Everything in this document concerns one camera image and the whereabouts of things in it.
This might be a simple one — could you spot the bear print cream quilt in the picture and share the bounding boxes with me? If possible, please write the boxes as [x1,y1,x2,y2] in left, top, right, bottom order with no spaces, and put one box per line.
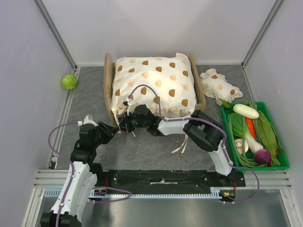
[111,53,196,128]

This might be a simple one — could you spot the white cable duct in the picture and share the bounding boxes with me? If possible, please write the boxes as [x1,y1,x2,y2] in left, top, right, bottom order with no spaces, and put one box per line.
[44,186,237,201]

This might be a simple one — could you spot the green beans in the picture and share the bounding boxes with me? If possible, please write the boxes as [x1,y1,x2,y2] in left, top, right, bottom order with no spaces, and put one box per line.
[234,143,265,168]

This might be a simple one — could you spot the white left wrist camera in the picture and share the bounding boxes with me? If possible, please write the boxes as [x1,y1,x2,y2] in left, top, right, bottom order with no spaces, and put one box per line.
[77,114,98,127]

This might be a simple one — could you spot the green plastic basket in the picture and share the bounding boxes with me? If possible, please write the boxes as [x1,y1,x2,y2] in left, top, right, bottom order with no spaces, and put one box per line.
[221,102,290,171]

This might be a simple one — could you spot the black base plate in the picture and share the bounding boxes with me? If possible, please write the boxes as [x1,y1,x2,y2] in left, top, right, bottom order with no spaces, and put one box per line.
[96,170,246,194]

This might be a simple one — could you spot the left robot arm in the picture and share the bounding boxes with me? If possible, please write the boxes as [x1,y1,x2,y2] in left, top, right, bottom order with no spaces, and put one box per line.
[40,120,119,227]

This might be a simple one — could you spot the wooden pet bed frame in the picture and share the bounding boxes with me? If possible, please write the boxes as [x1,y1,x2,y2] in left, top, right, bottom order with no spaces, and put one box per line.
[103,53,207,126]

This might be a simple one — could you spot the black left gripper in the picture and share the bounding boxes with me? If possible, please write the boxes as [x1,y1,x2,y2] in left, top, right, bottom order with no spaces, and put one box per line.
[91,120,119,148]

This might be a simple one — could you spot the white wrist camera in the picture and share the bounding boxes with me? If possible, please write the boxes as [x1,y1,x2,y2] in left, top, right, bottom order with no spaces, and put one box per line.
[77,114,98,127]
[123,97,136,115]

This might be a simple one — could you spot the white mushroom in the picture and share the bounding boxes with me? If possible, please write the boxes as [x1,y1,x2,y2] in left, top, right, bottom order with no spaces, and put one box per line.
[235,139,249,154]

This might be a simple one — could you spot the white radish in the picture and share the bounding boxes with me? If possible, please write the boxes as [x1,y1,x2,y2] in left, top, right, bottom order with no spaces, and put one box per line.
[233,104,259,119]

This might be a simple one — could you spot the purple cabbage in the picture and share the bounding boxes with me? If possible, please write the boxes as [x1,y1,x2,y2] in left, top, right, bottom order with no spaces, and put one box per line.
[254,149,271,165]

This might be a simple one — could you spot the bear print small pillow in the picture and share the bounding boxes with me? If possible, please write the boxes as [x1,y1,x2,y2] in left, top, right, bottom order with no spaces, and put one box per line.
[199,69,243,105]

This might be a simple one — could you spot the green cabbage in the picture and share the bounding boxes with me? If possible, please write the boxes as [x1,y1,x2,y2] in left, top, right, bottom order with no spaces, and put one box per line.
[61,74,78,89]

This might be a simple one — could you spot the orange carrot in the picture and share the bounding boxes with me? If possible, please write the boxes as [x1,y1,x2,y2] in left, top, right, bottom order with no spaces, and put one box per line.
[245,117,256,139]

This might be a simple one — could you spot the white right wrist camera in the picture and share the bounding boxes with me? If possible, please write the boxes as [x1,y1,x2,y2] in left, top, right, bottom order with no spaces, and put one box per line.
[123,97,136,115]

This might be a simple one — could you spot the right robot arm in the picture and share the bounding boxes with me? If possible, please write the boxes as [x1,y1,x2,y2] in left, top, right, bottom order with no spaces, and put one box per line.
[118,105,234,186]

